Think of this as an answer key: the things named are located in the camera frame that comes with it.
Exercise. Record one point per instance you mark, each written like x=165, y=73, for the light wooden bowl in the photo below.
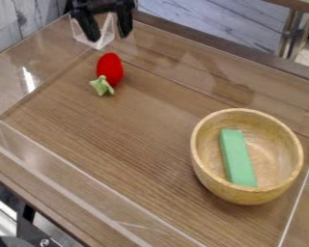
x=275, y=150

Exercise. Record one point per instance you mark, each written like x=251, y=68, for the wooden background table leg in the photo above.
x=295, y=34

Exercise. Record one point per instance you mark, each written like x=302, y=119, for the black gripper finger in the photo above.
x=88, y=24
x=124, y=22

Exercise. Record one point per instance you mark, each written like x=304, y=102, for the black metal table frame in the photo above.
x=19, y=231

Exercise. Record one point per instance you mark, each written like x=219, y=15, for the green rectangular block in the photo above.
x=238, y=163

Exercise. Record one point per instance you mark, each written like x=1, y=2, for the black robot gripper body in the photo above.
x=99, y=6

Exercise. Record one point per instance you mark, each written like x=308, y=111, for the clear acrylic tray wall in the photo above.
x=91, y=211

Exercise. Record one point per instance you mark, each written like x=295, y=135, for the red plush fruit green stem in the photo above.
x=109, y=74

